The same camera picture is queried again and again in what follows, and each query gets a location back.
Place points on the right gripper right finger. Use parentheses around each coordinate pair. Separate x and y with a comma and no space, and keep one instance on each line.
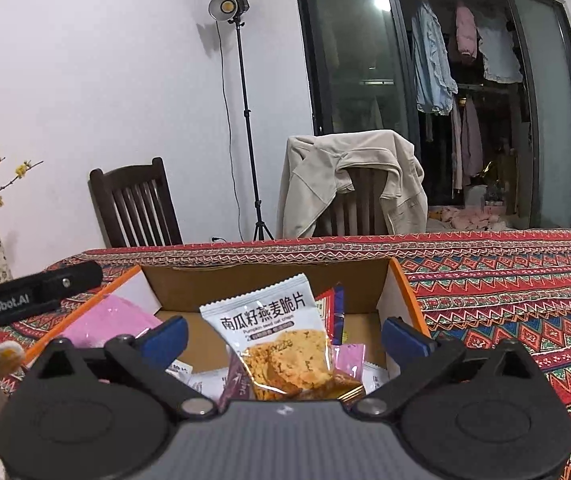
(463,413)

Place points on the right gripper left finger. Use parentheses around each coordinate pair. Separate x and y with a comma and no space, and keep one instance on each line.
(99,413)

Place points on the pink snack packet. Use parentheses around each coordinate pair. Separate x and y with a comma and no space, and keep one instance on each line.
(112,316)

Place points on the patterned red tablecloth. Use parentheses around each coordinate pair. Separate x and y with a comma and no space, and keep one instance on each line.
(480,287)

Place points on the dark wooden chair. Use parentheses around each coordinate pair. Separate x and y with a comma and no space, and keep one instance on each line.
(135,206)

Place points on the orange cardboard snack box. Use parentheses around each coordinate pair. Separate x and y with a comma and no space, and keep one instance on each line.
(147,378)

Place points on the chair with draped jacket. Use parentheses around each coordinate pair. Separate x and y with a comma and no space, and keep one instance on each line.
(356,212)

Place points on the beige jacket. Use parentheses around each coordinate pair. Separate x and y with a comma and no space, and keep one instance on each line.
(316,170)

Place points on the light blue hanging shirt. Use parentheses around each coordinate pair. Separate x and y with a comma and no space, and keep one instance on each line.
(435,88)

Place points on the dark sliding glass door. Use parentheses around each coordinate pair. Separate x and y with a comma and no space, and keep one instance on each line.
(481,91)

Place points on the studio light on stand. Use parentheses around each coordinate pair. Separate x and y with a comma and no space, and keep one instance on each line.
(232,12)

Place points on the pink hanging garment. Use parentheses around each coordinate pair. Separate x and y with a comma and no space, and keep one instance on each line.
(466,34)

